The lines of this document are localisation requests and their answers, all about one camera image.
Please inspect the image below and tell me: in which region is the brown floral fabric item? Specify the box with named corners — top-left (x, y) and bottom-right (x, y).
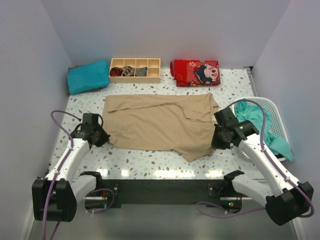
top-left (122, 65), bottom-right (135, 77)

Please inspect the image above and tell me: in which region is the beige t shirt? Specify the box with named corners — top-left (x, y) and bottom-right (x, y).
top-left (102, 93), bottom-right (219, 163)

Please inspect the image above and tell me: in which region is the folded teal t shirt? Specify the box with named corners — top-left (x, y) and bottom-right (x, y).
top-left (67, 60), bottom-right (110, 95)

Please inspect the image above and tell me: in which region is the wooden compartment box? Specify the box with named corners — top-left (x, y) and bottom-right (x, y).
top-left (109, 58), bottom-right (161, 84)

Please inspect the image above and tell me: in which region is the white plastic laundry basket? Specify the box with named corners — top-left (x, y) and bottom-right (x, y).
top-left (232, 96), bottom-right (292, 163)

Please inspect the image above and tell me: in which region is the red cartoon folded cloth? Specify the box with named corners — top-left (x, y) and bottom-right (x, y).
top-left (170, 59), bottom-right (221, 87)

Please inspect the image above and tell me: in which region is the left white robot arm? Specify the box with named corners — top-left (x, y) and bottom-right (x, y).
top-left (31, 113), bottom-right (110, 222)

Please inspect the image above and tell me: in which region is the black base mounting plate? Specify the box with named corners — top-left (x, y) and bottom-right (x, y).
top-left (102, 179), bottom-right (243, 213)

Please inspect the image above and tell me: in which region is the orange black fabric item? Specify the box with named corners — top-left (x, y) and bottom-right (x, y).
top-left (109, 67), bottom-right (123, 77)

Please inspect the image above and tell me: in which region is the teal shirt in basket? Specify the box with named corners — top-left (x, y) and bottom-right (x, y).
top-left (234, 99), bottom-right (295, 162)

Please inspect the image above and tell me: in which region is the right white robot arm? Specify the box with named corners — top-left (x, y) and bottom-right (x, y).
top-left (211, 108), bottom-right (315, 226)

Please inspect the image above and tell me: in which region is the grey fabric item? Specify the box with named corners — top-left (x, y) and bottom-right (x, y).
top-left (135, 67), bottom-right (148, 77)

